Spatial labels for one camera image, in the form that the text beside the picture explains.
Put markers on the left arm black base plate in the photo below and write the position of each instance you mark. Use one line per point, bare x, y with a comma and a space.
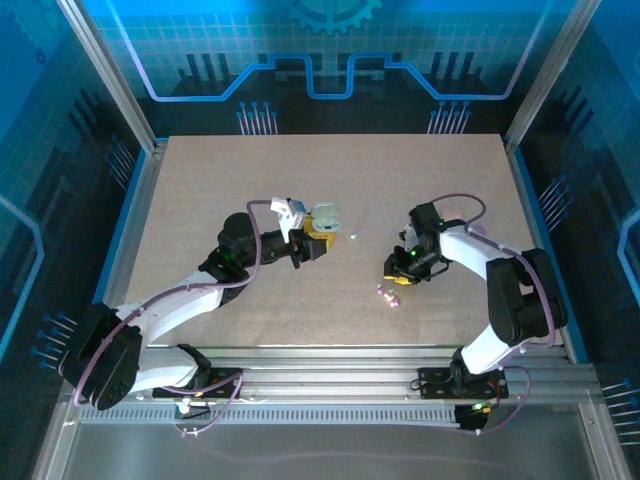
222, 393

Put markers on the black controller box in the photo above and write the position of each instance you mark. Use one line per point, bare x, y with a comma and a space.
470, 422

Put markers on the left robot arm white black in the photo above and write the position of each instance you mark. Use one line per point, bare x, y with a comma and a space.
165, 310

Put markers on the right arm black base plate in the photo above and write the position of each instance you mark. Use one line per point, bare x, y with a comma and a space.
435, 387

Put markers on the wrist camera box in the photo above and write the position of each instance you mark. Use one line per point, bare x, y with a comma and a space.
410, 240
295, 212

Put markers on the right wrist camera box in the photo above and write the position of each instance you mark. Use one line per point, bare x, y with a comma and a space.
410, 240

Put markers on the aluminium table rail wide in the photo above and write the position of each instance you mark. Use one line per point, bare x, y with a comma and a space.
325, 372

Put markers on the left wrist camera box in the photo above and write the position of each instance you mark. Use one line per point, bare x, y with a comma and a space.
295, 212

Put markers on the mint green earbud charging case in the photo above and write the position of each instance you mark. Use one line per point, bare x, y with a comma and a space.
327, 217

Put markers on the aluminium table side rail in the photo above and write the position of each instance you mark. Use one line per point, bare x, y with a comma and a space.
527, 200
140, 200

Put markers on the aluminium frame post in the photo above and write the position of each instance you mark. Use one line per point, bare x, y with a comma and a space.
118, 85
546, 75

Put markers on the grey metal tray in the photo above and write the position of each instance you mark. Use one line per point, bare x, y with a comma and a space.
325, 450

